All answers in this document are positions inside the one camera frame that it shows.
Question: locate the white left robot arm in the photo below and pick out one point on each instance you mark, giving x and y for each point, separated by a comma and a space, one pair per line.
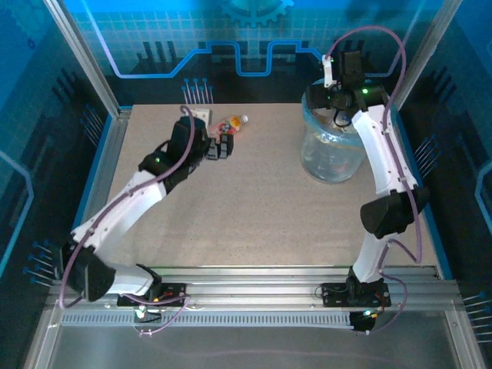
123, 207

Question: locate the blue table edge strip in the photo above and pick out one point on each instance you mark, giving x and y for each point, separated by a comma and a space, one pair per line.
430, 173
86, 192

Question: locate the black control box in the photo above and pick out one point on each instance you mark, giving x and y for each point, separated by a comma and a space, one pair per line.
363, 323

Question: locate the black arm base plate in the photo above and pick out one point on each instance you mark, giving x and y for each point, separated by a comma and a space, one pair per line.
175, 292
332, 294

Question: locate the pink peach drink bottle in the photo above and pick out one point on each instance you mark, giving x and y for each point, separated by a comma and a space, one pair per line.
228, 125

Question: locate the transparent plastic bin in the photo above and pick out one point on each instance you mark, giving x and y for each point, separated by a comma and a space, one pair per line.
330, 161

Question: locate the aluminium frame rail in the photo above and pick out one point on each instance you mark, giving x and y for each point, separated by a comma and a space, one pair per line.
250, 284

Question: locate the aluminium frame post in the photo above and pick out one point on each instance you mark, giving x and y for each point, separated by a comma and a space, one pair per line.
436, 30
85, 57

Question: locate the blue plastic bin liner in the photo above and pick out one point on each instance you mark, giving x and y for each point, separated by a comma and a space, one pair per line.
307, 115

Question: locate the aluminium side rail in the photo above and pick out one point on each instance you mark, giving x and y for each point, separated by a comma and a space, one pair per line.
100, 184

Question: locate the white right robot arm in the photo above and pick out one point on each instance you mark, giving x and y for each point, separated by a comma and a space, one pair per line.
378, 153

